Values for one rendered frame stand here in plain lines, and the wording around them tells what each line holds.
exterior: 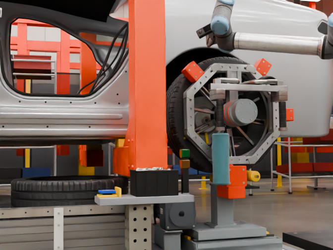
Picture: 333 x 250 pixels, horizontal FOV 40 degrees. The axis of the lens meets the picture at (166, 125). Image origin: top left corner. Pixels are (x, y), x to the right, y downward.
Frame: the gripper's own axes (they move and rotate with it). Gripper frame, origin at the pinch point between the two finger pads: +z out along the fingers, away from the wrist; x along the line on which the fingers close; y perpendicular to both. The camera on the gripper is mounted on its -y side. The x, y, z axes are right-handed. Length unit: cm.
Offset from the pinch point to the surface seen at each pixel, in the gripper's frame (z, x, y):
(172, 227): 38, -85, -45
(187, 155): -8, -66, -39
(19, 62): 310, 260, -93
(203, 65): -1.1, -13.7, -8.2
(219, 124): -12, -57, -19
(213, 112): 13.3, -36.4, -7.4
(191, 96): -1.1, -31.7, -22.5
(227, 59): -1.5, -13.4, 6.5
